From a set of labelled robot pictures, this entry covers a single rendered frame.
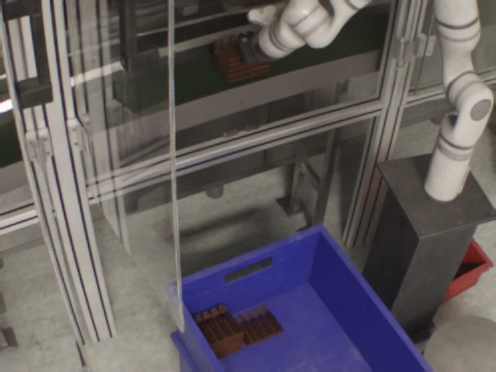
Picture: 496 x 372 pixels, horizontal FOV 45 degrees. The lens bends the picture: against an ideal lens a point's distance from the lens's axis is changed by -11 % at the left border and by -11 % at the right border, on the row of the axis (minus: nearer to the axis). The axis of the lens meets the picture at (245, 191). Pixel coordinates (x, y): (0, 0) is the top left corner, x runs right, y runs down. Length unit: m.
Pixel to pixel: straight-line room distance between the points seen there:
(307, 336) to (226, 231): 0.60
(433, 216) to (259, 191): 0.87
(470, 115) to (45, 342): 1.30
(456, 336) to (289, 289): 0.47
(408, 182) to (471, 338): 0.46
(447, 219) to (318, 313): 0.42
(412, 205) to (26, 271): 1.19
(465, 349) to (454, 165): 0.50
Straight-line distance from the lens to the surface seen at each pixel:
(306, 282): 1.69
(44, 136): 1.22
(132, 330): 1.86
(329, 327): 1.63
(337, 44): 1.65
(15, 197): 1.79
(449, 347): 1.64
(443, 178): 1.45
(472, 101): 1.30
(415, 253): 1.52
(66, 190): 1.36
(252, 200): 2.16
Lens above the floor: 1.59
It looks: 46 degrees down
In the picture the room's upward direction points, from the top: 4 degrees clockwise
